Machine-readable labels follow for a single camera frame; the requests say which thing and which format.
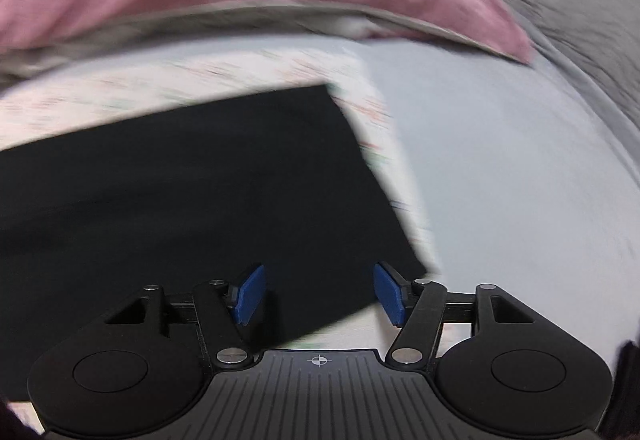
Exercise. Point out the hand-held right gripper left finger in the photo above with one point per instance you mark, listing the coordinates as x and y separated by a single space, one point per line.
250 292

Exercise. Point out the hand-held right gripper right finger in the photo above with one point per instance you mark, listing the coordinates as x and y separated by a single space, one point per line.
387 292

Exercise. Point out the black pants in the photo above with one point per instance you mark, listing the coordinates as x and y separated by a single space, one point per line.
200 195

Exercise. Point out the pale blue bed sheet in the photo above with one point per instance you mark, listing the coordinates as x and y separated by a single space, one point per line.
500 170

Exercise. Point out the white floral printed cloth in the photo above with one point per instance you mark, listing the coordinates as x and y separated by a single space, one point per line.
240 70

